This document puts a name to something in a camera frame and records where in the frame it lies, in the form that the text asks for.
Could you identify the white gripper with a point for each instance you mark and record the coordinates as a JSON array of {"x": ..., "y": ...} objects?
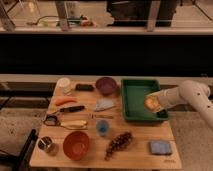
[{"x": 162, "y": 103}]

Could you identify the blue cup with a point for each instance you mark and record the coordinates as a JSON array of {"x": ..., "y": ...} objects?
[{"x": 102, "y": 127}]

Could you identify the bunch of dark grapes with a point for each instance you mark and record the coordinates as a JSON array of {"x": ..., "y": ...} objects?
[{"x": 118, "y": 143}]

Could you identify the red bowl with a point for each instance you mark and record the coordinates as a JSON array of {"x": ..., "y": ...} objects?
[{"x": 76, "y": 145}]

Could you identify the green plastic tray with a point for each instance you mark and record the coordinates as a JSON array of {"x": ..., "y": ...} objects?
[{"x": 133, "y": 92}]

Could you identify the white cup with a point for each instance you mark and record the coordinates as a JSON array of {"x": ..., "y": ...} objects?
[{"x": 64, "y": 84}]

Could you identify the grey cloth piece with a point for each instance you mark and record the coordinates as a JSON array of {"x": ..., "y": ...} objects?
[{"x": 103, "y": 104}]

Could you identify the purple bowl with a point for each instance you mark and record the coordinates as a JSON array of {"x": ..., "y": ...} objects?
[{"x": 106, "y": 85}]

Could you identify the yellow red apple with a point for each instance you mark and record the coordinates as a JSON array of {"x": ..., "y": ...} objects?
[{"x": 151, "y": 103}]

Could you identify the yellow banana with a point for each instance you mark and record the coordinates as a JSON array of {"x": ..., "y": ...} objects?
[{"x": 78, "y": 124}]

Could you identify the blue sponge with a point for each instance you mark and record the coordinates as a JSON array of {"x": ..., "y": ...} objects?
[{"x": 160, "y": 147}]

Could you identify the black chair frame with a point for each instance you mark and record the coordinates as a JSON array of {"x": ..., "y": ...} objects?
[{"x": 15, "y": 161}]

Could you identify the black rectangular block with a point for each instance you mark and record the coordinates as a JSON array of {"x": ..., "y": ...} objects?
[{"x": 84, "y": 87}]

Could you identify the orange carrot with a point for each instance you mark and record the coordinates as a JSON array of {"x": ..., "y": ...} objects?
[{"x": 62, "y": 101}]

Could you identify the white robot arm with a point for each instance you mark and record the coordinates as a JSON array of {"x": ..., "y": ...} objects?
[{"x": 191, "y": 92}]

